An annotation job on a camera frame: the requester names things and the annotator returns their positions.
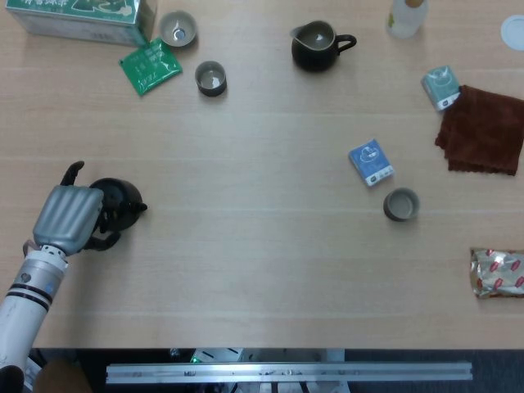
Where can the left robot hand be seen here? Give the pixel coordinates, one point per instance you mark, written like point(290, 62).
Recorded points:
point(65, 217)

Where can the dark teacup with grey interior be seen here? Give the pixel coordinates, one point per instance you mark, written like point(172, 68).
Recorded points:
point(401, 204)
point(210, 78)

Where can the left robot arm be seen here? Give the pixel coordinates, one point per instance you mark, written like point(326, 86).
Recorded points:
point(24, 294)

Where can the flared grey ceramic teacup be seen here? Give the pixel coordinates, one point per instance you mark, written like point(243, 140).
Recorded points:
point(178, 26)

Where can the green tea sachet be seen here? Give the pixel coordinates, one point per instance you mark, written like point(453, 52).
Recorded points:
point(149, 65)

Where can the green tea carton box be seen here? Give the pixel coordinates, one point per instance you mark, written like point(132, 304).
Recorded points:
point(82, 22)

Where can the blue small tissue pack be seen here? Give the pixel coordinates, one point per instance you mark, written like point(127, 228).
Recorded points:
point(370, 161)

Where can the teal small tissue pack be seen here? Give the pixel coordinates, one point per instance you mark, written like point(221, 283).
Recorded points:
point(441, 86)

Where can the brown folded cloth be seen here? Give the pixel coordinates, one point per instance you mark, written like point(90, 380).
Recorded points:
point(483, 131)

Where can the silver foil bag red prints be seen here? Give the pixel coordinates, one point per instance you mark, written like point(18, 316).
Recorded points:
point(499, 274)

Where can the aluminium profile rail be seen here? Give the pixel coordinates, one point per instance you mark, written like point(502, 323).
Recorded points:
point(286, 372)

